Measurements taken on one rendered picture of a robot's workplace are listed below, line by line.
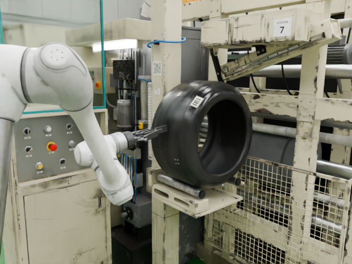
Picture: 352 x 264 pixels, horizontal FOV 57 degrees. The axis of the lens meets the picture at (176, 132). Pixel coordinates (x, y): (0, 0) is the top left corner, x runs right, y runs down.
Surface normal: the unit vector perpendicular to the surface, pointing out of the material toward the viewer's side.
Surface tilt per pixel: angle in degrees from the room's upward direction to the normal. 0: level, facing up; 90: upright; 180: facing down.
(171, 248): 90
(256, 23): 90
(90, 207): 90
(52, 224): 90
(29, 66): 70
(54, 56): 59
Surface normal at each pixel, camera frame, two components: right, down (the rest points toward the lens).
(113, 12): 0.76, 0.13
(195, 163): 0.52, 0.25
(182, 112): -0.45, -0.34
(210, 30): -0.76, 0.11
